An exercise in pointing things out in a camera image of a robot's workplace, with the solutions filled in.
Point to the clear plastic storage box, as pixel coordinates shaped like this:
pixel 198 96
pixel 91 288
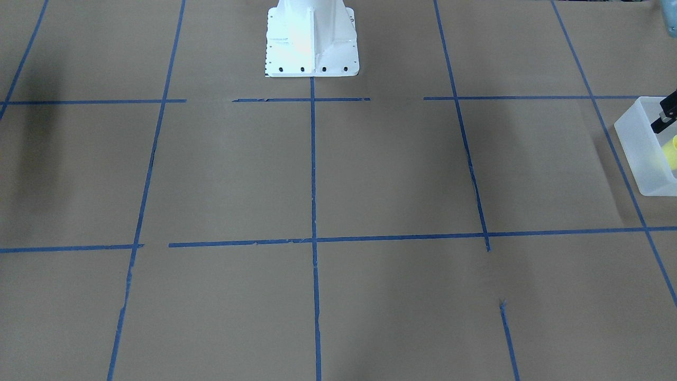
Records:
pixel 653 171

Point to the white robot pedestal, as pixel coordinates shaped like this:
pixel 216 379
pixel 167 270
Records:
pixel 311 39

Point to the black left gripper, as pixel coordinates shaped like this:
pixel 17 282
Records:
pixel 667 115

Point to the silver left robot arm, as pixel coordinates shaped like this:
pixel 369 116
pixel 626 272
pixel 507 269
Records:
pixel 669 18

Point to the yellow plastic cup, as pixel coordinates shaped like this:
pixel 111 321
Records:
pixel 669 150

